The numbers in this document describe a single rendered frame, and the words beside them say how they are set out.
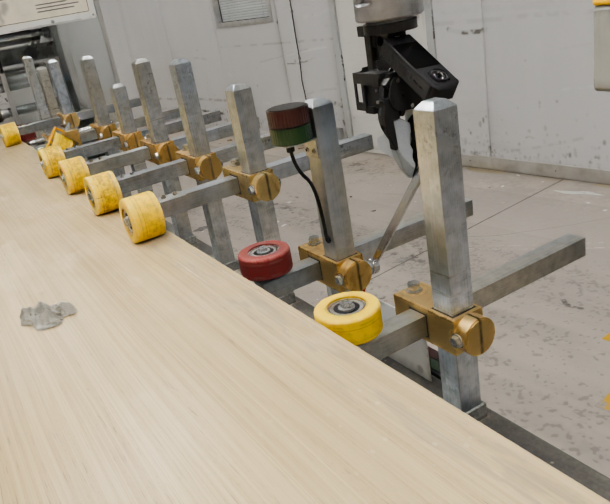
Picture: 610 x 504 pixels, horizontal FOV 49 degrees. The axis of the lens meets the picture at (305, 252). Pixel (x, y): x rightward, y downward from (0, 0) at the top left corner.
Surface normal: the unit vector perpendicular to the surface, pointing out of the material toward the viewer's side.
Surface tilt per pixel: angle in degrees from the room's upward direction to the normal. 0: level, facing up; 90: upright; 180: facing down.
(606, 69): 90
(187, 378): 0
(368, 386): 0
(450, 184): 90
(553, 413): 0
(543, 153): 90
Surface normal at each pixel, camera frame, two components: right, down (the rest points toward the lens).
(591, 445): -0.17, -0.91
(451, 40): -0.77, 0.36
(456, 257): 0.52, 0.24
